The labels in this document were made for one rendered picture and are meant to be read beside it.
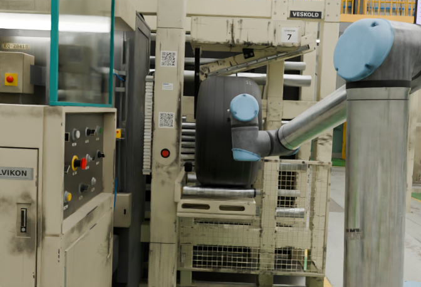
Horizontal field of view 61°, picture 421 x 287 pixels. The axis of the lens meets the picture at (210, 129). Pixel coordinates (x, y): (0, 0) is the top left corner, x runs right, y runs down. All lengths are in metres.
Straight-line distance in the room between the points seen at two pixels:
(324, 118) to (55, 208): 0.80
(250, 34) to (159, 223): 1.09
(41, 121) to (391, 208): 0.89
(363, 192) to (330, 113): 0.33
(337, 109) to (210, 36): 1.15
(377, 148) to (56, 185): 0.83
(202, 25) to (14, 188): 1.29
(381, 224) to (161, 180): 1.20
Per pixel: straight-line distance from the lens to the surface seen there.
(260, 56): 2.14
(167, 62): 1.73
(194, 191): 1.67
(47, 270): 1.20
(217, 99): 1.56
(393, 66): 0.73
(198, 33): 2.01
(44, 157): 1.12
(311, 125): 1.07
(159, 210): 1.79
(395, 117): 0.73
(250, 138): 1.15
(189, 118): 2.29
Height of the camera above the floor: 1.28
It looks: 3 degrees down
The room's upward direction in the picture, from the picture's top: 2 degrees clockwise
